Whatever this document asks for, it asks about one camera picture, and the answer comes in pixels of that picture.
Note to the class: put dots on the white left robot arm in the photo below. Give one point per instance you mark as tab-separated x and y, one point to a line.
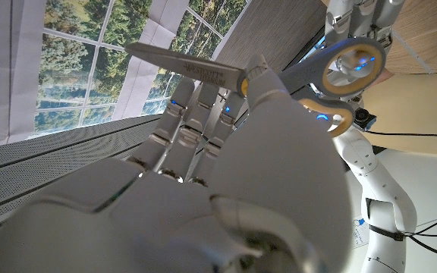
378	189

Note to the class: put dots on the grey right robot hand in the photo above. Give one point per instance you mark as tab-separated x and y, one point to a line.
264	182

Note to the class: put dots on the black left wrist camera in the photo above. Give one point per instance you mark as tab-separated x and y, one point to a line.
364	118

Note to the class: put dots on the printed window backdrop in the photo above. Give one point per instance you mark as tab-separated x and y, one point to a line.
74	68

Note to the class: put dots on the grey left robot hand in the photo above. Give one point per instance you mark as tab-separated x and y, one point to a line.
359	15

